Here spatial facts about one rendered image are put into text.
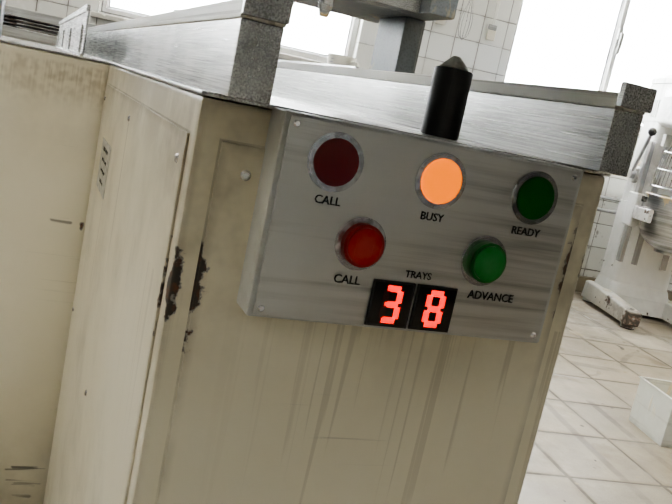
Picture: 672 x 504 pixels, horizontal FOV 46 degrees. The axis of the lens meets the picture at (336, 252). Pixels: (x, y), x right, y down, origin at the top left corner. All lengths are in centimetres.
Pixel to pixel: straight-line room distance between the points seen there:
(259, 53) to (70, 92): 73
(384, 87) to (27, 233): 57
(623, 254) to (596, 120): 422
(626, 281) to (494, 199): 432
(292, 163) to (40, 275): 79
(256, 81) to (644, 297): 452
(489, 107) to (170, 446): 42
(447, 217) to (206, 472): 26
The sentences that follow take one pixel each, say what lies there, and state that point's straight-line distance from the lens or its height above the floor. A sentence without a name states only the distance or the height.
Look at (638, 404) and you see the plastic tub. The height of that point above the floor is 7.
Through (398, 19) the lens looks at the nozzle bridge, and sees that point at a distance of 148.
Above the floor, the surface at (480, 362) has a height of 67.
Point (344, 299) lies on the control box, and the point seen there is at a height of 72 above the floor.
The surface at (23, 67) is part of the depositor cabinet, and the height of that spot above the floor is 81.
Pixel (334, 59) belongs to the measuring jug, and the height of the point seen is 105.
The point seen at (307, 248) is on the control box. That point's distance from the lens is 54.
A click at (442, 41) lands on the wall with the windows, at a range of 476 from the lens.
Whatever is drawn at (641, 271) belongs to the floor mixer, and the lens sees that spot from 492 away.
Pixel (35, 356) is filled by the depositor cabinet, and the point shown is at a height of 39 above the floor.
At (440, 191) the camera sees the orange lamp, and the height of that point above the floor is 80.
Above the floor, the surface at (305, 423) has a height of 61.
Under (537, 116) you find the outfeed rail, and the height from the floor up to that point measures 87.
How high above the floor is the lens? 85
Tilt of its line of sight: 10 degrees down
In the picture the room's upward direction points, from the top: 12 degrees clockwise
